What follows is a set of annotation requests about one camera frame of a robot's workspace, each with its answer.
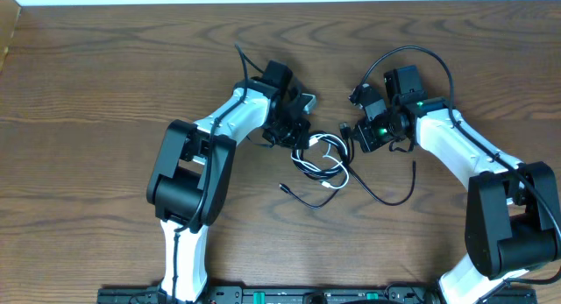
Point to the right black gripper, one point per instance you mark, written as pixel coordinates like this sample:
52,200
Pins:
368,142

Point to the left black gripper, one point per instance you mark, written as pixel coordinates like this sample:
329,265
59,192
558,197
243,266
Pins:
302,130

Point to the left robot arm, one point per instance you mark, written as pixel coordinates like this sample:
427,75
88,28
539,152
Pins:
192,172

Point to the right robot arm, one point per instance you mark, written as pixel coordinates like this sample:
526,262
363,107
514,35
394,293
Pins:
512,222

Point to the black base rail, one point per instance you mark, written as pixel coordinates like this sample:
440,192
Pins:
240,295

